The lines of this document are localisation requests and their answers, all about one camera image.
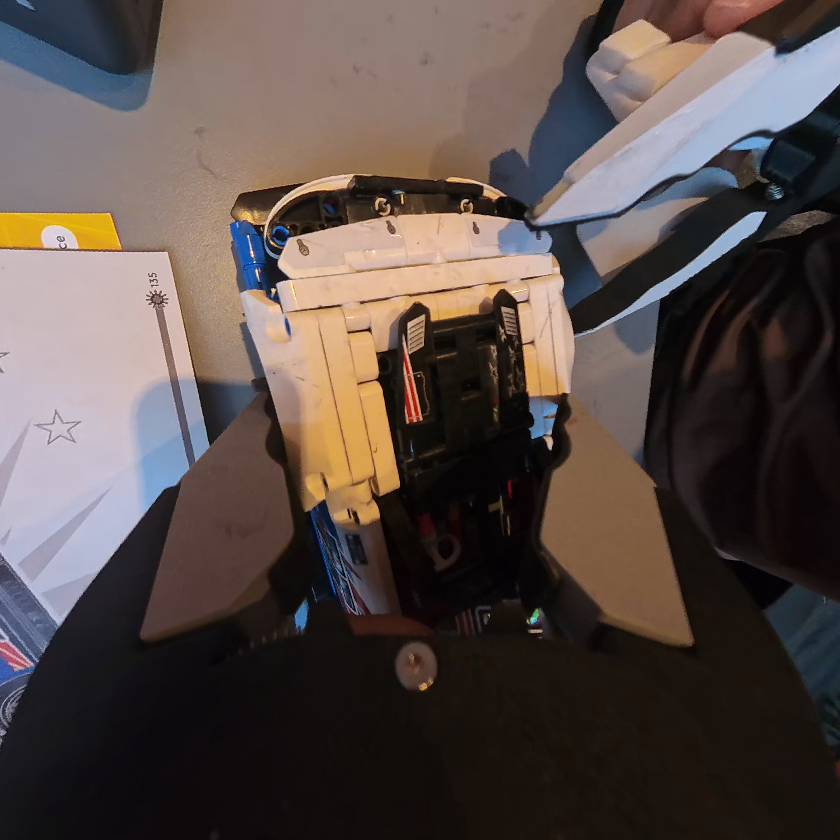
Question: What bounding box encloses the yellow leaflet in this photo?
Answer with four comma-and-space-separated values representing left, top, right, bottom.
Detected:
0, 212, 123, 252

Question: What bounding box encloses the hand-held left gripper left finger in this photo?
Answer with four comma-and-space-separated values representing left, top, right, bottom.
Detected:
140, 391, 311, 644

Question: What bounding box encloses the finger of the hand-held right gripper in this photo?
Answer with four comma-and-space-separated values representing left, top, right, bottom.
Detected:
567, 153, 774, 337
527, 31, 829, 228

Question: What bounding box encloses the toy brick race car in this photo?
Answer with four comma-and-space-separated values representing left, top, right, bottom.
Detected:
230, 172, 577, 639

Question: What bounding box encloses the person's left hand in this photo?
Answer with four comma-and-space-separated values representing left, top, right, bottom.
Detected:
348, 613, 432, 637

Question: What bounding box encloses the black rounded device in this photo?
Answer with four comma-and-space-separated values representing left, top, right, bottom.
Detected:
0, 0, 164, 76

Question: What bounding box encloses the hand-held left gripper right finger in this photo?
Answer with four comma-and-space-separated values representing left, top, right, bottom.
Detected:
521, 397, 695, 649

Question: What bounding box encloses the person's right hand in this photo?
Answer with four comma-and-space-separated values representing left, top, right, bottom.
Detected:
613, 0, 785, 39

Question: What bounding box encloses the race car instruction booklet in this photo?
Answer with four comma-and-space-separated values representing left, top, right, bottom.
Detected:
0, 249, 211, 742

